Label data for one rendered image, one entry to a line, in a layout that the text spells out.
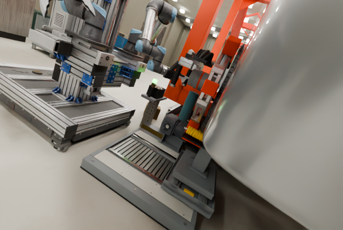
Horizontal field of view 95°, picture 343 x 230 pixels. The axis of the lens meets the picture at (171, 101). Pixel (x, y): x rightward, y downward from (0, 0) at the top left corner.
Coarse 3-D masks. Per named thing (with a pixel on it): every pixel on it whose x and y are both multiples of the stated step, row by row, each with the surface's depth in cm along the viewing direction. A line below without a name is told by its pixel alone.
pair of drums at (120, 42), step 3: (117, 36) 445; (120, 36) 445; (117, 39) 446; (120, 39) 446; (123, 39) 448; (126, 39) 451; (117, 42) 448; (120, 42) 449; (123, 42) 450; (126, 42) 454; (114, 45) 451; (117, 45) 450; (120, 45) 451; (123, 45) 453; (114, 48) 453
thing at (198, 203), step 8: (176, 160) 132; (168, 176) 113; (168, 184) 106; (176, 184) 105; (184, 184) 112; (168, 192) 106; (176, 192) 104; (184, 192) 103; (192, 192) 108; (184, 200) 103; (192, 200) 101; (200, 200) 101; (208, 200) 107; (192, 208) 102; (200, 208) 100; (208, 208) 99; (208, 216) 99
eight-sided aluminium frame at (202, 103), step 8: (216, 64) 87; (224, 64) 88; (216, 72) 86; (224, 72) 129; (216, 80) 87; (200, 96) 91; (208, 96) 89; (200, 104) 91; (208, 104) 133; (200, 112) 127; (192, 120) 109; (200, 120) 106
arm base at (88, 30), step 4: (84, 24) 108; (88, 24) 107; (92, 24) 107; (84, 28) 107; (88, 28) 107; (92, 28) 108; (96, 28) 109; (100, 28) 111; (80, 32) 108; (84, 32) 107; (88, 32) 107; (92, 32) 108; (96, 32) 110; (100, 32) 113; (84, 36) 107; (88, 36) 107; (92, 36) 108; (96, 36) 110; (100, 36) 113; (96, 40) 111; (100, 40) 114
